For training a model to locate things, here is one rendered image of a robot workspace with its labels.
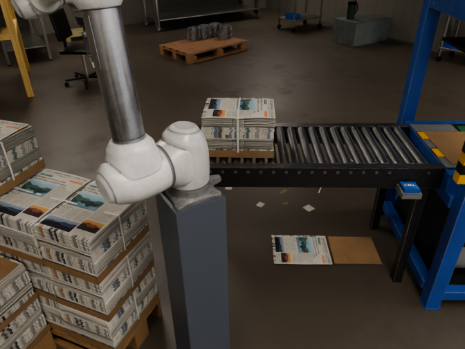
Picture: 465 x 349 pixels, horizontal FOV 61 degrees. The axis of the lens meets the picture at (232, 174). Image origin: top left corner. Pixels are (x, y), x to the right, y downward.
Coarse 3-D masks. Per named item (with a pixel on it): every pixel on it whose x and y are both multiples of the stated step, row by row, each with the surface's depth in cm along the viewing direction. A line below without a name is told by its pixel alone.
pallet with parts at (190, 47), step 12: (204, 24) 723; (216, 24) 722; (192, 36) 701; (204, 36) 716; (216, 36) 733; (228, 36) 713; (168, 48) 669; (180, 48) 660; (192, 48) 659; (204, 48) 658; (216, 48) 664; (240, 48) 703; (192, 60) 640
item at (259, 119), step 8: (248, 104) 214; (256, 104) 214; (264, 104) 213; (272, 104) 213; (248, 112) 204; (256, 112) 203; (264, 112) 203; (272, 112) 203; (248, 120) 199; (256, 120) 199; (264, 120) 199; (272, 120) 198; (248, 128) 201; (256, 128) 200; (264, 128) 200; (272, 128) 200; (248, 136) 203; (256, 136) 203; (264, 136) 202; (272, 136) 202; (248, 144) 205; (256, 144) 205; (264, 144) 205; (272, 144) 204
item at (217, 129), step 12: (204, 108) 209; (216, 108) 209; (228, 108) 209; (204, 120) 200; (216, 120) 200; (228, 120) 200; (204, 132) 203; (216, 132) 203; (228, 132) 203; (216, 144) 206; (228, 144) 206
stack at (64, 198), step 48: (48, 192) 180; (96, 192) 180; (0, 240) 176; (48, 240) 161; (96, 240) 155; (144, 240) 189; (48, 288) 180; (96, 288) 165; (144, 288) 198; (96, 336) 185; (144, 336) 207
